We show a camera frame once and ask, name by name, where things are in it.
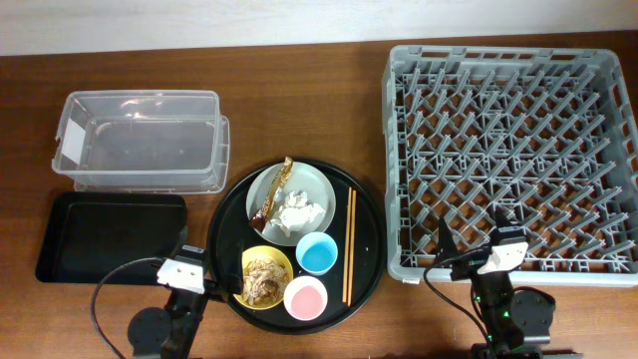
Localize gold snack wrapper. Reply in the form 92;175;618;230
249;157;293;232

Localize black rectangular tray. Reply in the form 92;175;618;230
35;191;187;283

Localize pink cup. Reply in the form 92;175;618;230
283;276;328;321

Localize white tissue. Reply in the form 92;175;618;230
269;190;325;237

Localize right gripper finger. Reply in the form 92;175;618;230
435;217;459;266
493;206;516;229

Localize wooden chopstick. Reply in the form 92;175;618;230
342;187;353;304
346;189;357;307

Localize left arm round base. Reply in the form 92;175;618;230
128;307;171;359

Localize yellow bowl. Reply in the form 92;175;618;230
234;245;293;310

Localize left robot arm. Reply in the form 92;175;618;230
158;229;244;358

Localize grey plate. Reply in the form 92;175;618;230
245;162;336;246

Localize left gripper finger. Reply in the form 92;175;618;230
227;240;244;294
174;226;188;253

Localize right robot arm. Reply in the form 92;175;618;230
433;210;528;358

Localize grey dishwasher rack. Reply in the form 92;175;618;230
382;45;637;287

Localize right arm round base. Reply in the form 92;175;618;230
509;289;556;346

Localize round black serving tray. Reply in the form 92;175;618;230
207;159;386;335

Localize food scraps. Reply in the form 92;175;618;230
241;258;290;308

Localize blue cup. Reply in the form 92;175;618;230
295;231;338;275

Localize clear plastic bin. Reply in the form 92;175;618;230
52;90;230;193

